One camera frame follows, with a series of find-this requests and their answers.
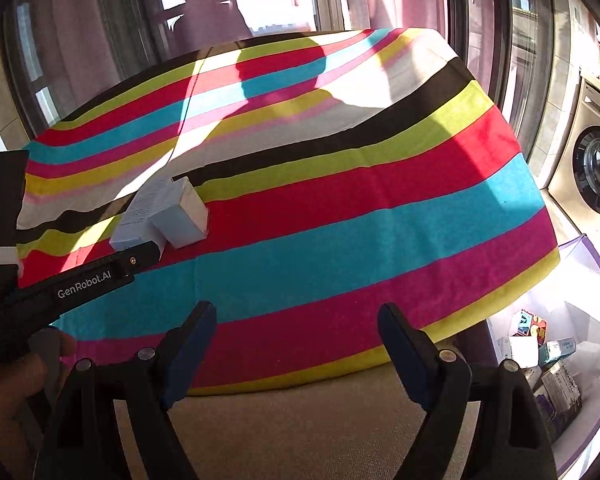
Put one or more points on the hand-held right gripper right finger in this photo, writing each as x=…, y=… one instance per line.
x=405, y=355

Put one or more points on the person's left hand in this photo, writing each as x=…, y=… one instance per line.
x=10, y=390

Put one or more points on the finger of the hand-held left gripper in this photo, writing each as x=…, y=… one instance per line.
x=145, y=252

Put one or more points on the colourful striped cloth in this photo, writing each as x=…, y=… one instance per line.
x=330, y=235

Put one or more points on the black printed box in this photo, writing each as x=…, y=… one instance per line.
x=555, y=415

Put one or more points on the colourful printed small box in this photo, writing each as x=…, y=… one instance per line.
x=527, y=325

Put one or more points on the beige fabric cushion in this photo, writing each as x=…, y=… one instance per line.
x=305, y=430

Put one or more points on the dark framed glass door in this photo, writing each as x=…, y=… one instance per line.
x=525, y=75

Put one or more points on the plain white cube box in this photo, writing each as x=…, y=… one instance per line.
x=180, y=220

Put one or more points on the clear storage bin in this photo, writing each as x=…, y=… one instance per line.
x=590, y=280

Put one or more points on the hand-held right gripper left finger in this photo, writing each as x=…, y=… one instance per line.
x=192, y=350

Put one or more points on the beige washing machine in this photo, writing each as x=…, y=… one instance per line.
x=595, y=170

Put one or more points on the long white box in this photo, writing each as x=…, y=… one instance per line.
x=140, y=210

